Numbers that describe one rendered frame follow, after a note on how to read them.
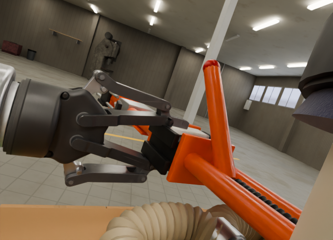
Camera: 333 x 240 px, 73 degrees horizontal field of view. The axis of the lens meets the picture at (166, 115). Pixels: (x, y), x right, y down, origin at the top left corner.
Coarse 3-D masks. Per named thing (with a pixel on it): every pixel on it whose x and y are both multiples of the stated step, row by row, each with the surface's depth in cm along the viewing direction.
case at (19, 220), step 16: (0, 208) 27; (16, 208) 28; (32, 208) 28; (48, 208) 29; (64, 208) 30; (80, 208) 32; (96, 208) 33; (112, 208) 34; (0, 224) 24; (16, 224) 25; (32, 224) 26; (48, 224) 27; (64, 224) 28; (80, 224) 29; (96, 224) 30
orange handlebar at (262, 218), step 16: (144, 128) 36; (192, 160) 25; (208, 176) 22; (224, 176) 21; (240, 176) 24; (224, 192) 20; (240, 192) 19; (272, 192) 21; (240, 208) 18; (256, 208) 17; (272, 208) 17; (288, 208) 19; (256, 224) 17; (272, 224) 16; (288, 224) 15
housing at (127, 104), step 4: (120, 100) 49; (124, 100) 48; (128, 100) 50; (124, 104) 47; (128, 104) 45; (132, 104) 45; (136, 104) 48; (140, 104) 50; (124, 108) 46; (128, 108) 45; (136, 108) 45; (140, 108) 46; (144, 108) 46; (148, 108) 48
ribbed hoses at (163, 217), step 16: (144, 208) 22; (160, 208) 22; (176, 208) 22; (192, 208) 23; (224, 208) 26; (112, 224) 20; (128, 224) 19; (144, 224) 20; (160, 224) 21; (176, 224) 21; (192, 224) 22; (208, 224) 22; (240, 224) 25
